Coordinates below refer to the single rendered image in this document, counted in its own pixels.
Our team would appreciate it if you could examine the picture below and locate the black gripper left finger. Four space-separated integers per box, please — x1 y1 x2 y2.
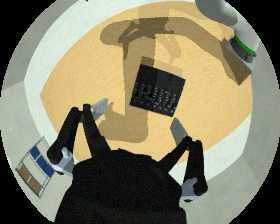
46 98 124 180

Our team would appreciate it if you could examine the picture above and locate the black lighting desk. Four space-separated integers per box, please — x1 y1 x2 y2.
129 64 186 118

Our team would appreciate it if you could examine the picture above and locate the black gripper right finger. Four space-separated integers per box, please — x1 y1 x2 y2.
141 117 208 203

